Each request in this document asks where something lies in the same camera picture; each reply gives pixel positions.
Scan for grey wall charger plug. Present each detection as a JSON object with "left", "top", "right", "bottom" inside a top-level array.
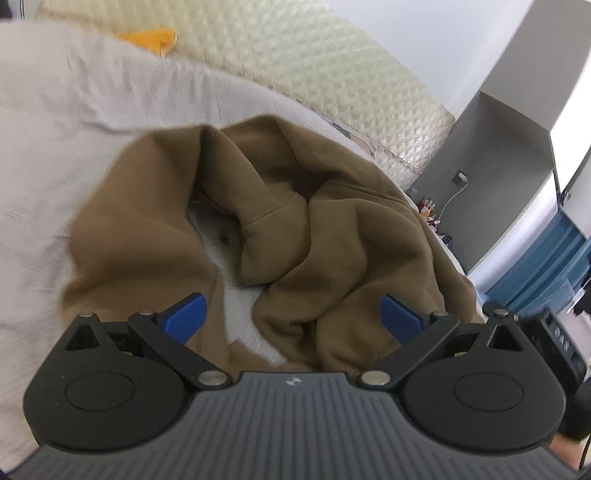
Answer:
[{"left": 452, "top": 170, "right": 469, "bottom": 187}]

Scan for brown hoodie sweatshirt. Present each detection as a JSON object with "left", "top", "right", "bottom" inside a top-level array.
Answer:
[{"left": 62, "top": 116, "right": 480, "bottom": 374}]

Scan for cream quilted mattress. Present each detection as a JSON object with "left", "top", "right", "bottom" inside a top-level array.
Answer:
[{"left": 36, "top": 0, "right": 455, "bottom": 188}]

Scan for white charger cable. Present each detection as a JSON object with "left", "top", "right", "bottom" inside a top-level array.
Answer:
[{"left": 434, "top": 179, "right": 470, "bottom": 223}]

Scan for orange tag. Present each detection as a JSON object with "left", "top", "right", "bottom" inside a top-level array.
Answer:
[{"left": 117, "top": 28, "right": 177, "bottom": 57}]

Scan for bottles on blue shelf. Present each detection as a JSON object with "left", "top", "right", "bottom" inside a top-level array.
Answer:
[{"left": 418, "top": 197, "right": 453, "bottom": 246}]

